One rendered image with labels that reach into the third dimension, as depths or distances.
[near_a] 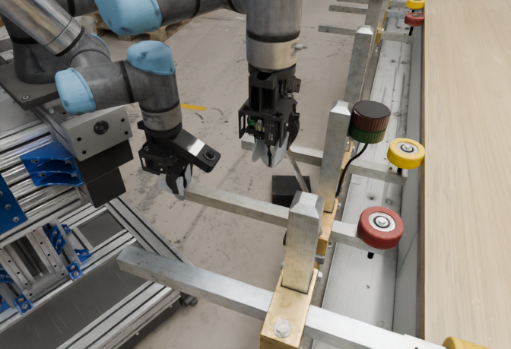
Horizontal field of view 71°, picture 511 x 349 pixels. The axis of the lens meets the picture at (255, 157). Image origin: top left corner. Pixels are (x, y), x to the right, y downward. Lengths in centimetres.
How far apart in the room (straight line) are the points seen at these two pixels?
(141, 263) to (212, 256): 118
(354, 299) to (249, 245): 91
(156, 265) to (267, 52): 35
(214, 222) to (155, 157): 116
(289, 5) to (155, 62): 26
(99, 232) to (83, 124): 90
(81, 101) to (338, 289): 70
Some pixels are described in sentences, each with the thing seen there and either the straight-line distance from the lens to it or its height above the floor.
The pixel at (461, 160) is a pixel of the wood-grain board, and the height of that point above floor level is 90.
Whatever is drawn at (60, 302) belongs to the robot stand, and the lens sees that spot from 155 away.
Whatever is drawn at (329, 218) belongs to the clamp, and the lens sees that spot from 75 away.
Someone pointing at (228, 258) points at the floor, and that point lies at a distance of 174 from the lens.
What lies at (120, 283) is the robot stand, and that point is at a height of 21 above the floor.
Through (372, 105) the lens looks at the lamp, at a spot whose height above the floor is 111.
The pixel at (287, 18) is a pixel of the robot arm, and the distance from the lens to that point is 49.
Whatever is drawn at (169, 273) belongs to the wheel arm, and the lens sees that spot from 56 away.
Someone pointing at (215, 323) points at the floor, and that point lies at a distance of 159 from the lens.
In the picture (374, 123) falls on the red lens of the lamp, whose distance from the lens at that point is 60.
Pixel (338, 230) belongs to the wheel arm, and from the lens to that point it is 74.
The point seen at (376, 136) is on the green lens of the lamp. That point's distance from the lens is 61.
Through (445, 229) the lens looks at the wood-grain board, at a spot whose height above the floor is 90.
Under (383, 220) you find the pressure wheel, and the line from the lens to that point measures 71.
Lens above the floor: 142
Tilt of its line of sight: 39 degrees down
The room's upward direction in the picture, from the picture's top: straight up
